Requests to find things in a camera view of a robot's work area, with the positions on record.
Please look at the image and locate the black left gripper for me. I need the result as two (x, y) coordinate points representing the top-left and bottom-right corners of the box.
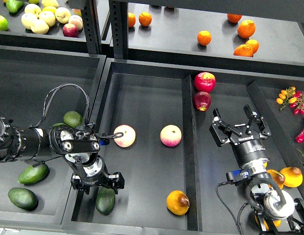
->
(70, 155), (125, 194)

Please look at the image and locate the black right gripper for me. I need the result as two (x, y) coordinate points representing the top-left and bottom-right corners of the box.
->
(209, 104), (269, 169)

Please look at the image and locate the dark green avocado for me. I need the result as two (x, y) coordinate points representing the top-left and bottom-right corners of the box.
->
(95, 187), (115, 215)

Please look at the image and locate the yellow pear with brown end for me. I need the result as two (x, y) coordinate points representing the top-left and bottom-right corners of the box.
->
(166, 190), (190, 215)

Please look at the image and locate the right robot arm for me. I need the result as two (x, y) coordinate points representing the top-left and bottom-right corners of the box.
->
(209, 105), (304, 235)

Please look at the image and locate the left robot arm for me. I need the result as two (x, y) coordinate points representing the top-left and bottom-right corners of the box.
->
(0, 83), (125, 193)

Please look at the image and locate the light green avocado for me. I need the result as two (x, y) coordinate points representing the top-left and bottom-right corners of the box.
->
(18, 164), (50, 185)

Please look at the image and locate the yellow pear centre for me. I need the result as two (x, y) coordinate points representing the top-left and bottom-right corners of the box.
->
(267, 169), (285, 189)

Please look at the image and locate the dark green avocado corner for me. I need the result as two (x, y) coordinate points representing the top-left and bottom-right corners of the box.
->
(8, 188), (38, 211)

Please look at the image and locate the green avocado top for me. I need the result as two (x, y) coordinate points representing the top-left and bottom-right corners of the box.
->
(63, 111), (82, 128)

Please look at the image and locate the green avocado middle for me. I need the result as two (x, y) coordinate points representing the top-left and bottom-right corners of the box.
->
(52, 122), (67, 127)

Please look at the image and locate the pale yellow pear front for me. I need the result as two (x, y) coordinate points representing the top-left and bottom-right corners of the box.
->
(30, 19), (50, 35)

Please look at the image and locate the pale yellow pear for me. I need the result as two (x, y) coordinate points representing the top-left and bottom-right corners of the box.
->
(24, 3), (41, 18)
(30, 19), (50, 35)
(55, 7), (71, 24)
(39, 11), (56, 27)
(21, 13), (37, 30)

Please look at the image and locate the pale yellow pear right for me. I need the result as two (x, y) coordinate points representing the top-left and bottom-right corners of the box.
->
(55, 7), (71, 24)

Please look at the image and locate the pale yellow pear middle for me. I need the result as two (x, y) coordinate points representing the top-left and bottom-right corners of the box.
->
(39, 11), (56, 27)

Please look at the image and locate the pale yellow pear left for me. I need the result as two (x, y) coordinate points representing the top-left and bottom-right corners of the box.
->
(21, 13), (37, 30)

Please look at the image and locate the pale yellow pear back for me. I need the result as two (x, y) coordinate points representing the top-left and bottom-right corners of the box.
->
(24, 3), (41, 18)

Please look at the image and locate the dark red apple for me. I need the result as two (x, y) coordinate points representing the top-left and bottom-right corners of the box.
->
(193, 91), (211, 112)

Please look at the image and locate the bright red apple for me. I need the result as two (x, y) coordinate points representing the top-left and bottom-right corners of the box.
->
(194, 72), (216, 93)

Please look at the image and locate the cherry tomato bunch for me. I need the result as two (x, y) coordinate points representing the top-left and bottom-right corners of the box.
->
(276, 87), (304, 115)

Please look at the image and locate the pink apple left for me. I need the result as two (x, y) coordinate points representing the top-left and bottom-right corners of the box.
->
(114, 124), (136, 147)

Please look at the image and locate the pink apple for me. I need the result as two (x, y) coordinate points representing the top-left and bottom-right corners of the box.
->
(114, 124), (136, 147)
(160, 125), (182, 147)

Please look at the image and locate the orange front right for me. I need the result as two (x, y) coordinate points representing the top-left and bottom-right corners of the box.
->
(233, 44), (253, 57)

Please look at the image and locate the pink apple right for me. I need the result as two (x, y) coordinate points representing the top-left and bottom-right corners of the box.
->
(160, 125), (182, 147)

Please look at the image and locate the black centre tray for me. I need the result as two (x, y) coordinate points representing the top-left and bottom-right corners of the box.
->
(62, 60), (304, 235)

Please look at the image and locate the black tray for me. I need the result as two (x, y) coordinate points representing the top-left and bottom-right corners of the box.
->
(62, 60), (304, 235)
(0, 46), (106, 228)

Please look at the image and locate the small orange right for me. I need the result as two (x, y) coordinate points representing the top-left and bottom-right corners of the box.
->
(246, 39), (259, 53)

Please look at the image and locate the orange on shelf middle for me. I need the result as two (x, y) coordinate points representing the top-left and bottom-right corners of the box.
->
(197, 30), (212, 46)

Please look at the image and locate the large orange on shelf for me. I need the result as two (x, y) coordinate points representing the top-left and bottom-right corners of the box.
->
(237, 20), (256, 39)

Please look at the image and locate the orange at shelf top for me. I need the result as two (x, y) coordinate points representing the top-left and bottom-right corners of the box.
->
(227, 14), (242, 24)

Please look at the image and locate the black left tray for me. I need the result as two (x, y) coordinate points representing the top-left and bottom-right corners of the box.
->
(0, 46), (106, 228)

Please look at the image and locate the orange on shelf left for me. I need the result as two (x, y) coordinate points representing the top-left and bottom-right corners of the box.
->
(128, 12), (136, 28)

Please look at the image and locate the red apple on shelf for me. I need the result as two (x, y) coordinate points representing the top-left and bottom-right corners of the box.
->
(62, 23), (79, 38)

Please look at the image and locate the pink peach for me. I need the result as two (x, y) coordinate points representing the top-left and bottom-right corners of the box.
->
(68, 15), (83, 31)

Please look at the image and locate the green apple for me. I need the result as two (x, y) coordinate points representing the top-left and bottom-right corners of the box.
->
(0, 15), (9, 31)

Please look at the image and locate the green pepper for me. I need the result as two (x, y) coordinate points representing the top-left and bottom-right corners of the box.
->
(6, 0), (24, 14)

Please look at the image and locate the black shelf post right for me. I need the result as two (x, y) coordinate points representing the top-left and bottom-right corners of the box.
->
(109, 0), (128, 59)

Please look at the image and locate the black shelf post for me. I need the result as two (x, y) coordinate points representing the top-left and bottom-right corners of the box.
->
(109, 0), (128, 59)
(81, 0), (102, 54)

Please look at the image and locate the black shelf post left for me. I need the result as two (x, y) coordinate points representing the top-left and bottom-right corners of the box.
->
(81, 0), (102, 54)

